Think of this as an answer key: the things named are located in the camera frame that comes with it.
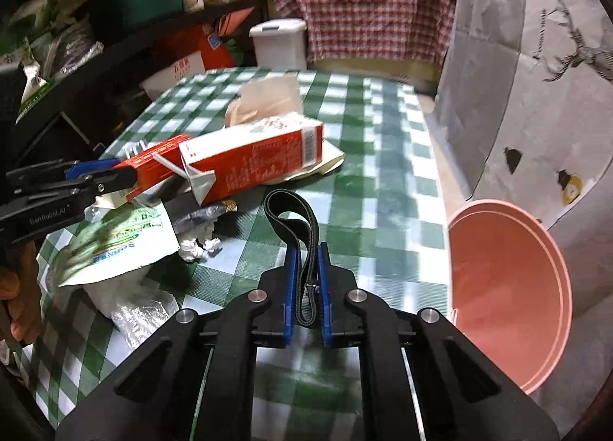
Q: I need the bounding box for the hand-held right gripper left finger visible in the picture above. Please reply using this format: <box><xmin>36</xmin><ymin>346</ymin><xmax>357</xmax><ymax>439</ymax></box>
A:
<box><xmin>54</xmin><ymin>244</ymin><xmax>302</xmax><ymax>441</ymax></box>

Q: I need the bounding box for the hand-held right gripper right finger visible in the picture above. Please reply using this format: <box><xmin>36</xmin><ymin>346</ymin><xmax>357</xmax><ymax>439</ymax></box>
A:
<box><xmin>317</xmin><ymin>243</ymin><xmax>561</xmax><ymax>441</ymax></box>

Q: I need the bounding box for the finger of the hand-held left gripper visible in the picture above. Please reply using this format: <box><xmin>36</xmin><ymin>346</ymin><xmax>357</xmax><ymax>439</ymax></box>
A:
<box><xmin>10</xmin><ymin>167</ymin><xmax>139</xmax><ymax>206</ymax></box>
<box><xmin>7</xmin><ymin>158</ymin><xmax>120</xmax><ymax>193</ymax></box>

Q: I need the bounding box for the black elastic strap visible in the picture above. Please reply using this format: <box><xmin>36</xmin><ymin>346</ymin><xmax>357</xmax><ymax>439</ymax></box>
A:
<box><xmin>263</xmin><ymin>189</ymin><xmax>321</xmax><ymax>327</ymax></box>

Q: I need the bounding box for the small red carton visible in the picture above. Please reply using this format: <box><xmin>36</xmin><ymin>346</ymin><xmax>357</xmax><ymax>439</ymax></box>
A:
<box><xmin>114</xmin><ymin>134</ymin><xmax>193</xmax><ymax>200</ymax></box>

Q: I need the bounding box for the pink plastic bin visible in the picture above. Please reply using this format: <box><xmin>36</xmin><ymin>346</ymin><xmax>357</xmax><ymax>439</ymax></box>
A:
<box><xmin>445</xmin><ymin>199</ymin><xmax>574</xmax><ymax>396</ymax></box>

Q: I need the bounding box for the person's left hand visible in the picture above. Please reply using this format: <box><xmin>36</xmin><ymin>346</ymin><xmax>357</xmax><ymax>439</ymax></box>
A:
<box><xmin>0</xmin><ymin>242</ymin><xmax>44</xmax><ymax>352</ymax></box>

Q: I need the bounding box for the white green plastic bag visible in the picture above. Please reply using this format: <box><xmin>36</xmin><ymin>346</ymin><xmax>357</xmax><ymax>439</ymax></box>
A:
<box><xmin>45</xmin><ymin>204</ymin><xmax>181</xmax><ymax>287</ymax></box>

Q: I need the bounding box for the dark foil wrapper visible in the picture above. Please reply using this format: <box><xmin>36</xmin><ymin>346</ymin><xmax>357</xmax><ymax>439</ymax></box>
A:
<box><xmin>165</xmin><ymin>192</ymin><xmax>238</xmax><ymax>236</ymax></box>

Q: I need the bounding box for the green white packet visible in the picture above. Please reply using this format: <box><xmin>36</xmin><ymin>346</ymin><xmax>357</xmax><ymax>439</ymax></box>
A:
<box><xmin>16</xmin><ymin>46</ymin><xmax>56</xmax><ymax>125</ymax></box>

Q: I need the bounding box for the crumpled white tissue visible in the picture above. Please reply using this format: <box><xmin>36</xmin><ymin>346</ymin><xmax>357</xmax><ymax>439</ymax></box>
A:
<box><xmin>177</xmin><ymin>221</ymin><xmax>222</xmax><ymax>264</ymax></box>

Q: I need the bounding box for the black shelf rack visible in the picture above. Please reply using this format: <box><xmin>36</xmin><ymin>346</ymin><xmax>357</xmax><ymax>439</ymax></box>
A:
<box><xmin>0</xmin><ymin>0</ymin><xmax>262</xmax><ymax>174</ymax></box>

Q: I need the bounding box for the white cardboard box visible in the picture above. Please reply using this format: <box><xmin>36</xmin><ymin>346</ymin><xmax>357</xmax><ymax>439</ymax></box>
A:
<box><xmin>143</xmin><ymin>55</ymin><xmax>208</xmax><ymax>100</ymax></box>

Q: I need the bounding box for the green checkered tablecloth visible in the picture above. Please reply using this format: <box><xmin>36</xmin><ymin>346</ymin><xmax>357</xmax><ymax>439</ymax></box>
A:
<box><xmin>14</xmin><ymin>66</ymin><xmax>456</xmax><ymax>441</ymax></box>

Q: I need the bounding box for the grey plastic bag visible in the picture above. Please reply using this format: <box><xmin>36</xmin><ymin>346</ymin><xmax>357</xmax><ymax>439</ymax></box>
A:
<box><xmin>48</xmin><ymin>20</ymin><xmax>105</xmax><ymax>79</ymax></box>

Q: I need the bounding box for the clear plastic wrap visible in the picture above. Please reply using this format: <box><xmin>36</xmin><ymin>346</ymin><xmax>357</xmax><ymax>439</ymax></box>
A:
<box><xmin>86</xmin><ymin>278</ymin><xmax>181</xmax><ymax>347</ymax></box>

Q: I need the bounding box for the large red milk carton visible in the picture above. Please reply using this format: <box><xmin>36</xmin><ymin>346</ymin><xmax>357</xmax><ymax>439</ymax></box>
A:
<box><xmin>178</xmin><ymin>113</ymin><xmax>325</xmax><ymax>207</ymax></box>

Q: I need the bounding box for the red gift bag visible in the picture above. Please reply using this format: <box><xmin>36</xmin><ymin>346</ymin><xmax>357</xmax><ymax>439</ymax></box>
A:
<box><xmin>163</xmin><ymin>22</ymin><xmax>236</xmax><ymax>73</ymax></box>

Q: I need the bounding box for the white lidded bin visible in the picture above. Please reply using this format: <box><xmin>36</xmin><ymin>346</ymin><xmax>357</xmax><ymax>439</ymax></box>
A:
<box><xmin>249</xmin><ymin>18</ymin><xmax>308</xmax><ymax>72</ymax></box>

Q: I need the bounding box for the deer print paper cover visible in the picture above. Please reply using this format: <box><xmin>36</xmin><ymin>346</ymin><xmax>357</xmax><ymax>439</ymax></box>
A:
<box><xmin>433</xmin><ymin>0</ymin><xmax>613</xmax><ymax>317</ymax></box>

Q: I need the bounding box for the red plaid shirt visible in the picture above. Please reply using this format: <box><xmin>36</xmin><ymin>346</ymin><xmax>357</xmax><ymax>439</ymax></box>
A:
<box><xmin>257</xmin><ymin>0</ymin><xmax>459</xmax><ymax>70</ymax></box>

